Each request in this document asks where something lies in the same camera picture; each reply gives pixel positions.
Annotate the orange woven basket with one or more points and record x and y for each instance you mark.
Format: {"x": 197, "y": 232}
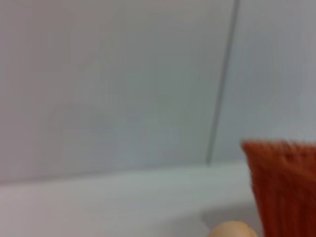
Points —
{"x": 284, "y": 187}

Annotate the beige round object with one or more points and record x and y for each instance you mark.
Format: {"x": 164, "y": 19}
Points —
{"x": 233, "y": 230}

